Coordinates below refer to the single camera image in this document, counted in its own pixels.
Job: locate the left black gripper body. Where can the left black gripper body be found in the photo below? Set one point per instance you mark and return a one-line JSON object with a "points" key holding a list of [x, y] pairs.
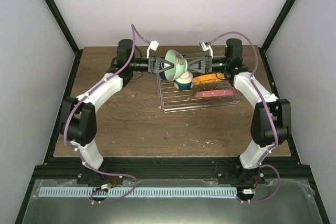
{"points": [[150, 69]]}

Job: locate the pink dotted scalloped plate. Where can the pink dotted scalloped plate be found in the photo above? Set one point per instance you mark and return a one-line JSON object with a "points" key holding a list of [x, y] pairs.
{"points": [[214, 93]]}

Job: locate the wire dish rack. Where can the wire dish rack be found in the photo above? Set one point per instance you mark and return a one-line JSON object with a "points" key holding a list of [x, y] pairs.
{"points": [[172, 99]]}

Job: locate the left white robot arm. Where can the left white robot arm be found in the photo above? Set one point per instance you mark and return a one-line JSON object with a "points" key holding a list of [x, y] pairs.
{"points": [[78, 122]]}

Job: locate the black aluminium frame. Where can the black aluminium frame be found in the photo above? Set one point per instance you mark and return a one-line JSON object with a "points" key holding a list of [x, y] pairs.
{"points": [[166, 167]]}

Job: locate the orange scalloped plate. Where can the orange scalloped plate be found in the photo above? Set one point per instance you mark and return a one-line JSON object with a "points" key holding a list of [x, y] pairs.
{"points": [[208, 78]]}

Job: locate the light blue slotted strip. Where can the light blue slotted strip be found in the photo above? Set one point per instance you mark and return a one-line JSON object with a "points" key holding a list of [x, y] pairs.
{"points": [[141, 192]]}

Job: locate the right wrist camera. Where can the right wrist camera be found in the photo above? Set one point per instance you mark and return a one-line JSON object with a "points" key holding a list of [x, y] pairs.
{"points": [[206, 46]]}

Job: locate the blue enamel mug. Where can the blue enamel mug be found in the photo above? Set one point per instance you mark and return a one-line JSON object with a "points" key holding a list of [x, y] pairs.
{"points": [[162, 76]]}

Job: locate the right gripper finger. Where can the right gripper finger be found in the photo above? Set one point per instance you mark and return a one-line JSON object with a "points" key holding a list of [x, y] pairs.
{"points": [[195, 61], [196, 68]]}

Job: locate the white upturned bowl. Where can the white upturned bowl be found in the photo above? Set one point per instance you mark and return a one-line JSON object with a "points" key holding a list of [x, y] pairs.
{"points": [[184, 82]]}

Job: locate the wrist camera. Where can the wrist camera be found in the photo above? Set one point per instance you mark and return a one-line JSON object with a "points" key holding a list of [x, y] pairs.
{"points": [[206, 46], [153, 45]]}

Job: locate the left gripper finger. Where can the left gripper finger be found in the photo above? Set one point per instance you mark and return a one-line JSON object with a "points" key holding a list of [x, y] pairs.
{"points": [[162, 62], [164, 69]]}

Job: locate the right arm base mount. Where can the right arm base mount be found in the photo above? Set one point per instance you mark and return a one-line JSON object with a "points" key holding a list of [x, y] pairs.
{"points": [[237, 175]]}

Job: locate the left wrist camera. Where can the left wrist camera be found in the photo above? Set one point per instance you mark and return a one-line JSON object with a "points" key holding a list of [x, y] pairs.
{"points": [[153, 45]]}

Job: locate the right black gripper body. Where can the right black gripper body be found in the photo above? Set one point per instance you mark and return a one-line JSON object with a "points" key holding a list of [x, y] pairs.
{"points": [[208, 64]]}

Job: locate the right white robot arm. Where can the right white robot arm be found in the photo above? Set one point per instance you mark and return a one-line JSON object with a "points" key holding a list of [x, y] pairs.
{"points": [[271, 123]]}

